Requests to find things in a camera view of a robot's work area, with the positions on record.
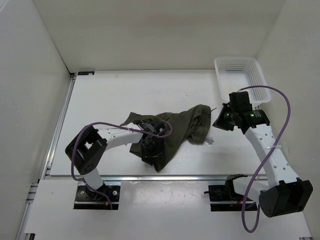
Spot blue label sticker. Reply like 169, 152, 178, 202
77, 71, 95, 76

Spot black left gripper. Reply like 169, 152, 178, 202
141, 136, 166, 166

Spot aluminium front rail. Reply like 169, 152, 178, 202
44, 174, 283, 183

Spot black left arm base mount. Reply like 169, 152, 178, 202
73, 184, 121, 211

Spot white plastic mesh basket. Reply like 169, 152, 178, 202
214, 56, 271, 107

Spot aluminium left side rail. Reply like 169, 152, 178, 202
15, 73, 78, 240

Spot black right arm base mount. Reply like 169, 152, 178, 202
203, 174, 248, 212

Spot olive green shorts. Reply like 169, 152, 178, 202
121, 104, 212, 172

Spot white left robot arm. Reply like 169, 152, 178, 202
65, 119, 173, 200

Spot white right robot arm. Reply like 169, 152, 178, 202
213, 91, 313, 218

